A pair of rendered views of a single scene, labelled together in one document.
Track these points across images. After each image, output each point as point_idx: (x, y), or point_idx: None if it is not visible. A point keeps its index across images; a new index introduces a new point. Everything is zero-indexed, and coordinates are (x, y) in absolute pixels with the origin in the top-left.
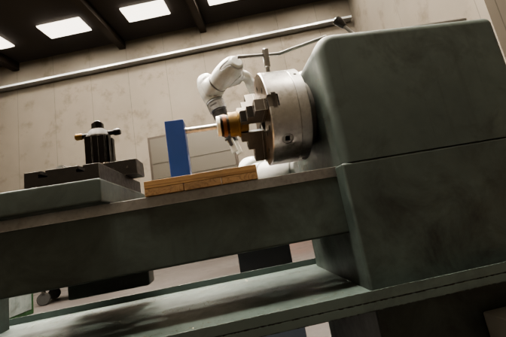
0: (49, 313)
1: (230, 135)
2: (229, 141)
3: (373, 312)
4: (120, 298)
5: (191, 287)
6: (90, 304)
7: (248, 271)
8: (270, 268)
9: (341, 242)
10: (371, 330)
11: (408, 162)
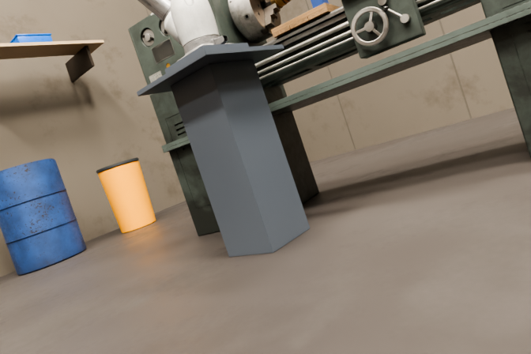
0: (457, 31)
1: (286, 3)
2: None
3: (292, 116)
4: (392, 56)
5: (334, 82)
6: (418, 46)
7: (289, 96)
8: (273, 103)
9: (274, 92)
10: (292, 126)
11: None
